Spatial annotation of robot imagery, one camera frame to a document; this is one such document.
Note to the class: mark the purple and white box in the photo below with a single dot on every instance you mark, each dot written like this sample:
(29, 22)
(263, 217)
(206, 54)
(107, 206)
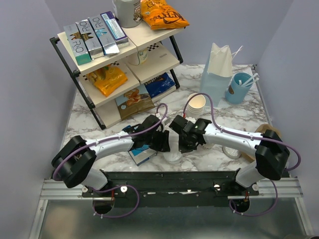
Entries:
(115, 29)

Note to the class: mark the silver R.O carton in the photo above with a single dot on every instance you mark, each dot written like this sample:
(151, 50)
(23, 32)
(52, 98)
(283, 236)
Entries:
(90, 39)

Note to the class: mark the blue cup with stirrers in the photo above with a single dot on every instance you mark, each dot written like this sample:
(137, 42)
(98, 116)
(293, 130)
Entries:
(239, 87)

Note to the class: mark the blue R.O carton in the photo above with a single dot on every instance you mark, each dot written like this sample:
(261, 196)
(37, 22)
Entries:
(105, 37)

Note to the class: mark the blue chip bag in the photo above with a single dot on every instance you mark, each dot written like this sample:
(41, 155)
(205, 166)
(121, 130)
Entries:
(159, 85)

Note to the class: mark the brown and blue snack bag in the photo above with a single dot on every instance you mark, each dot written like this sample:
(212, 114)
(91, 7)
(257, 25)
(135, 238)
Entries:
(134, 101)

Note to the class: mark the orange chip bag top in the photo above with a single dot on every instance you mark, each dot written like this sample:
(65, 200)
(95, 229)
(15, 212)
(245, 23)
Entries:
(160, 15)

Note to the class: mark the yellow snack bag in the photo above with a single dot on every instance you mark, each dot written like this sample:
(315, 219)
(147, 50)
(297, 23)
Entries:
(107, 79)

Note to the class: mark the light blue paper bag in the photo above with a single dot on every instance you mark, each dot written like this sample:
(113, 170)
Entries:
(217, 72)

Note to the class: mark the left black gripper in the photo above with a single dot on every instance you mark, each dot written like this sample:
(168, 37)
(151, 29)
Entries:
(163, 145)

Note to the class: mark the black and cream shelf rack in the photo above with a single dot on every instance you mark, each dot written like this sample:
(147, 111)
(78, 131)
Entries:
(163, 56)

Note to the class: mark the single paper cup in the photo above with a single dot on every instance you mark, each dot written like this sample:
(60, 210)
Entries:
(173, 141)

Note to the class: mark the white bowl on shelf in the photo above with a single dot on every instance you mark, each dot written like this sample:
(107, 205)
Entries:
(138, 58)

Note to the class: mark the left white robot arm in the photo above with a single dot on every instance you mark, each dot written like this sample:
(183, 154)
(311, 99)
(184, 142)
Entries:
(73, 163)

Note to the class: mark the stack of paper cups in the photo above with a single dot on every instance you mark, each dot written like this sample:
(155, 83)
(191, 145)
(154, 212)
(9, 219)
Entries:
(195, 106)

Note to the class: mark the brown cardboard cup carrier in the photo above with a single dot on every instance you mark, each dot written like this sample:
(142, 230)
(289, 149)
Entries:
(261, 129)

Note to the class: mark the stack of white lids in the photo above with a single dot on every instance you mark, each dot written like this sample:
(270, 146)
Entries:
(172, 157)

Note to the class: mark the grey printed mug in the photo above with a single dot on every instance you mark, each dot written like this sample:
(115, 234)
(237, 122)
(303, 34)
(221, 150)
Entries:
(128, 12)

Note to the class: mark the teal R.O carton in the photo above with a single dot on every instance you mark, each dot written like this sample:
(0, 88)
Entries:
(77, 44)

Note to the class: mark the blue razor package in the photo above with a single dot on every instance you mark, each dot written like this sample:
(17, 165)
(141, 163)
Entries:
(142, 154)

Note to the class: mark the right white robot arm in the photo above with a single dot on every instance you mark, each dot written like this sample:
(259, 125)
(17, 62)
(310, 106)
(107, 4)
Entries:
(271, 155)

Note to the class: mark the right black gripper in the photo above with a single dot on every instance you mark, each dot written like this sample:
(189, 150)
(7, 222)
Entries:
(183, 148)

